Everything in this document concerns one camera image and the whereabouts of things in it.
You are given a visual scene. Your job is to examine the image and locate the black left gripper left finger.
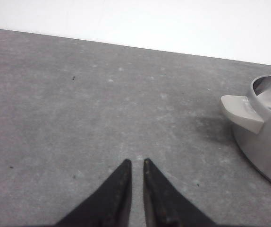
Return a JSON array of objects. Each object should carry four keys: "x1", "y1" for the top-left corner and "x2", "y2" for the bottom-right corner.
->
[{"x1": 55, "y1": 159, "x2": 132, "y2": 227}]

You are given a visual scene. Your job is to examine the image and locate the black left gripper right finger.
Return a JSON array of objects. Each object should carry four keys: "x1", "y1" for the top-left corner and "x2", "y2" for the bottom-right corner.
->
[{"x1": 143, "y1": 158, "x2": 216, "y2": 227}]

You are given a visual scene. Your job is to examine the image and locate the dark grey table mat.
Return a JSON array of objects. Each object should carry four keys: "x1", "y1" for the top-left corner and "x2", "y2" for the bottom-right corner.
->
[{"x1": 0, "y1": 30, "x2": 271, "y2": 227}]

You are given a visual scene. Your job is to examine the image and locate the stainless steel pot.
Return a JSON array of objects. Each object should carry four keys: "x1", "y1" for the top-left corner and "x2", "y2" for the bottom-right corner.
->
[{"x1": 220, "y1": 75, "x2": 271, "y2": 182}]

